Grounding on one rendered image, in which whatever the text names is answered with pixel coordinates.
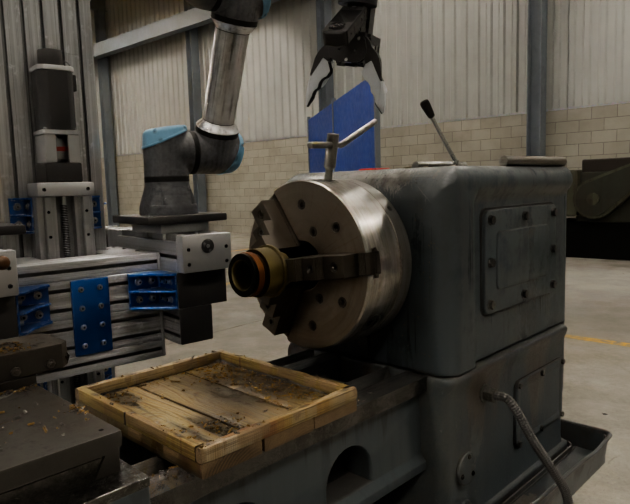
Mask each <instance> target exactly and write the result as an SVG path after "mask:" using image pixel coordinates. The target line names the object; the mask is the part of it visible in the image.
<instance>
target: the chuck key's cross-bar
mask: <svg viewBox="0 0 630 504"><path fill-rule="evenodd" d="M377 123H378V121H377V119H373V120H372V121H370V122H369V123H367V124H366V125H364V126H363V127H361V128H360V129H358V130H357V131H355V132H354V133H352V134H351V135H349V136H348V137H347V138H345V139H344V140H342V141H341V142H338V148H343V147H344V146H346V145H347V144H349V143H350V142H352V141H353V140H354V139H356V138H357V137H359V136H360V135H362V134H363V133H364V132H366V131H367V130H369V129H370V128H372V127H373V126H374V125H376V124H377ZM307 147H308V148H309V149H322V148H332V147H333V143H332V142H319V141H309V142H308V143H307Z"/></svg>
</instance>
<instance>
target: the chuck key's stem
mask: <svg viewBox="0 0 630 504"><path fill-rule="evenodd" d="M326 142H332V143H333V147H332V148H326V149H325V158H324V168H325V177H324V181H327V182H332V174H333V169H335V167H336V159H337V150H338V142H339V134H336V133H327V140H326Z"/></svg>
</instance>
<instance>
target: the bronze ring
mask: <svg viewBox="0 0 630 504"><path fill-rule="evenodd" d="M285 259H289V257H288V256H287V255H286V254H285V253H283V252H280V250H279V249H278V248H276V247H275V246H273V245H269V244H267V245H262V246H260V247H258V248H256V249H250V250H247V251H246V252H243V253H240V254H236V255H235V256H234V257H233V258H232V259H231V261H230V264H229V268H228V277H229V282H230V285H231V287H232V289H233V290H234V292H235V293H236V294H237V295H239V296H241V297H255V298H260V297H265V296H266V297H269V298H273V297H277V296H279V295H280V294H281V293H282V292H283V291H284V289H285V287H286V285H288V284H289V283H290V282H287V280H288V268H287V264H286V261H285Z"/></svg>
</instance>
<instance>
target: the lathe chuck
mask: <svg viewBox="0 0 630 504"><path fill-rule="evenodd" d="M322 180H324V179H308V180H294V181H290V182H287V183H285V184H283V185H281V186H280V187H278V188H277V189H275V190H274V193H275V195H276V197H277V199H278V201H279V203H280V205H281V207H282V209H283V211H284V213H285V215H286V217H287V219H288V221H289V223H290V225H291V227H292V229H293V231H294V232H295V234H296V236H297V238H298V240H299V241H306V242H308V243H310V245H309V246H308V247H306V248H305V249H304V250H303V251H302V252H301V253H298V254H297V255H294V256H292V255H291V256H290V257H289V258H296V257H303V256H310V255H318V254H345V253H368V252H372V251H371V248H373V251H375V252H376V263H377V274H376V277H375V278H374V275H367V276H366V275H365V276H364V275H362V276H360V275H359V276H355V277H350V278H345V279H321V280H310V281H311V282H313V283H314V284H315V286H314V287H313V288H311V289H305V290H304V291H303V293H302V296H301V299H300V302H299V305H298V309H297V312H296V315H295V318H294V321H293V324H292V327H291V331H290V334H289V337H288V340H289V341H290V342H292V343H294V344H296V345H298V346H300V347H303V348H307V349H313V350H320V349H327V348H330V347H333V346H336V345H340V344H343V343H346V342H349V341H352V340H355V339H359V338H362V337H364V336H366V335H368V334H370V333H371V332H373V331H374V330H376V329H377V328H378V327H379V326H380V325H381V324H382V323H383V322H384V320H385V319H386V318H387V316H388V315H389V313H390V311H391V309H392V307H393V305H394V303H395V300H396V297H397V294H398V289H399V284H400V276H401V259H400V250H399V245H398V241H397V237H396V234H395V231H394V228H393V226H392V223H391V221H390V219H389V217H388V216H387V214H386V212H385V211H384V209H383V208H382V206H381V205H380V204H379V202H378V201H377V200H376V199H375V198H374V197H373V196H372V195H371V194H370V193H369V192H368V191H366V190H365V189H363V188H362V187H360V186H359V185H357V184H355V183H352V182H349V181H346V180H341V179H332V181H336V182H327V181H322ZM374 317H377V318H376V321H375V322H374V324H373V325H371V326H370V327H369V328H367V329H362V328H363V326H364V325H365V324H366V323H367V322H368V321H369V320H370V319H372V318H374Z"/></svg>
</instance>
